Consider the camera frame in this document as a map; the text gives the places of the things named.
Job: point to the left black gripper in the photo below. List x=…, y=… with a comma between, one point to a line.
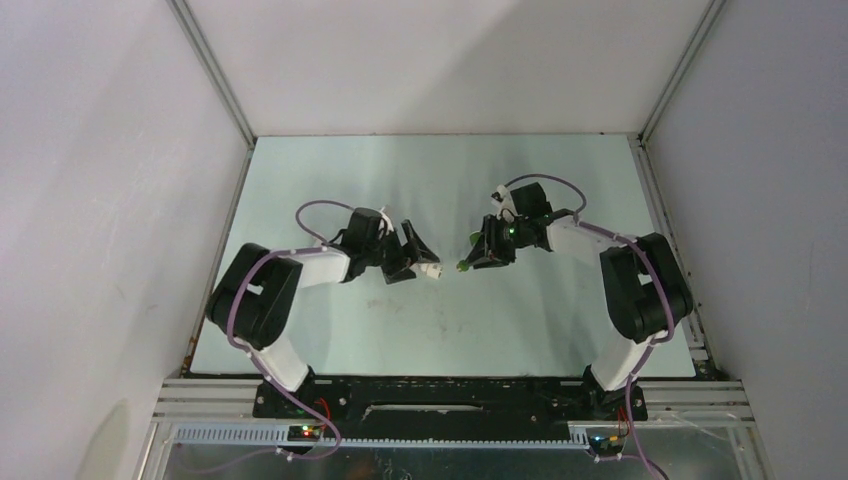
x=402, y=258

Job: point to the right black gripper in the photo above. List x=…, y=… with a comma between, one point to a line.
x=479, y=258

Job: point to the green plastic faucet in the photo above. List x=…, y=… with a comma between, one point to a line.
x=474, y=254

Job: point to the white elbow fitting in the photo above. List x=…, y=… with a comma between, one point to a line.
x=431, y=270

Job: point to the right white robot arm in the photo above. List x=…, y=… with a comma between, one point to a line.
x=646, y=294

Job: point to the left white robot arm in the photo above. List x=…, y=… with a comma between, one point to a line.
x=251, y=303

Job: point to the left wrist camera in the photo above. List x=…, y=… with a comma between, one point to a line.
x=388, y=225

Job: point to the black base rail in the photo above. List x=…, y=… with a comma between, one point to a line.
x=452, y=408

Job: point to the grey cable duct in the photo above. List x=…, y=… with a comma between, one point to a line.
x=291, y=436

